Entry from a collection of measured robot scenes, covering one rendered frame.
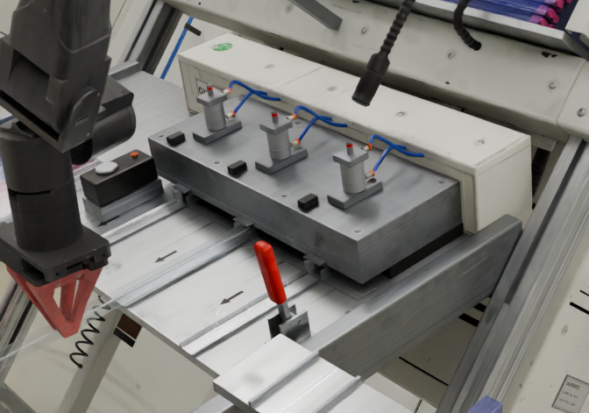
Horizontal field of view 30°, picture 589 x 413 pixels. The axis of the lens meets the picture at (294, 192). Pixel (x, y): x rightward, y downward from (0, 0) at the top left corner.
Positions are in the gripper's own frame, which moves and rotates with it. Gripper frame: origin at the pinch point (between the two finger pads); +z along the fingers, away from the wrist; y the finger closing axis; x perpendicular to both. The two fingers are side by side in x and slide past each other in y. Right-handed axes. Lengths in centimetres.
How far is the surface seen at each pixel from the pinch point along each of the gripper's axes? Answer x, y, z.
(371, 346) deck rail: -18.2, -21.4, 1.0
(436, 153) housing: -33.7, -14.7, -10.4
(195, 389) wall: -109, 154, 142
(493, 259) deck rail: -34.3, -21.6, -1.3
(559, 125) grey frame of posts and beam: -42.9, -21.9, -12.5
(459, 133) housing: -37.9, -13.8, -10.9
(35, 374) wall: -92, 228, 165
